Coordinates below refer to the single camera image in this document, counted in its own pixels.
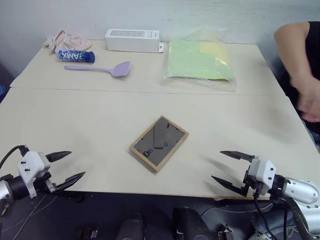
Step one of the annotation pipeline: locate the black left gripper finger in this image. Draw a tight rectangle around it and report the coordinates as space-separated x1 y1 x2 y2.
45 150 72 163
51 171 87 194

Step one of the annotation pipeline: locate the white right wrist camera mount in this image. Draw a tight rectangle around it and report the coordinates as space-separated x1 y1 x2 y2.
249 157 278 196

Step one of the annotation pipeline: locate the blue printed can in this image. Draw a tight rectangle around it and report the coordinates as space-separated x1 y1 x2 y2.
55 48 96 64

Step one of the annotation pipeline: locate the person's black clothed body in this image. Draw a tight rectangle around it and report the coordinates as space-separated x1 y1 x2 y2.
276 20 320 154

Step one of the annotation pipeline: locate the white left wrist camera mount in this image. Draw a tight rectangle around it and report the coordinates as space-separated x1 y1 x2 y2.
17 150 52 199

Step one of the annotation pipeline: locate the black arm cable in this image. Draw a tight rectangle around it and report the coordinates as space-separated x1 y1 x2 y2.
0 144 29 171
252 191 277 240

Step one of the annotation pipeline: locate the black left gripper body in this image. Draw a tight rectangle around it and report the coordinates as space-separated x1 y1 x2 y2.
33 171 58 194

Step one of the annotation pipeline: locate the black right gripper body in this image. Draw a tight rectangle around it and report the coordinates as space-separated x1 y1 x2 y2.
242 169 264 199

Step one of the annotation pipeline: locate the person's bare hand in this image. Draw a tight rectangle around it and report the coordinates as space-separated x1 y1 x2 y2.
289 74 320 124

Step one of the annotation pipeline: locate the wooden picture frame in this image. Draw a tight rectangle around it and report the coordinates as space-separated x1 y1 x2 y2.
128 115 190 174

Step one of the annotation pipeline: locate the purple silicone spatula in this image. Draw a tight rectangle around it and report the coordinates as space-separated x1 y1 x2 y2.
63 60 132 80

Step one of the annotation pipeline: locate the pink crumpled cloth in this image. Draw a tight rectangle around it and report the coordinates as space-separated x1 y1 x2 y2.
42 29 93 57

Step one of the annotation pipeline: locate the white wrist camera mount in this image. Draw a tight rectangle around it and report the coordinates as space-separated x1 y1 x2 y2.
249 157 278 196
17 150 52 199

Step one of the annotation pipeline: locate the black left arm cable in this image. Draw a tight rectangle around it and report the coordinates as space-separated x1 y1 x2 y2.
0 144 29 171

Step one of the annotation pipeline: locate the plastic bag of green sheets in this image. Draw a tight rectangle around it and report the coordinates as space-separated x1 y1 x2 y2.
162 26 238 94

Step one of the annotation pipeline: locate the white cardboard box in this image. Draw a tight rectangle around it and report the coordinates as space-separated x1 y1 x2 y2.
103 28 165 54

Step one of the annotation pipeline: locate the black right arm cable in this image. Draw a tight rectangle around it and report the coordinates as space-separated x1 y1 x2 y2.
252 191 277 240

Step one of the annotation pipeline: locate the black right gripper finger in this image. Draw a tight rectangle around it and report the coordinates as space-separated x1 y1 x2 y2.
210 175 248 197
219 150 256 164

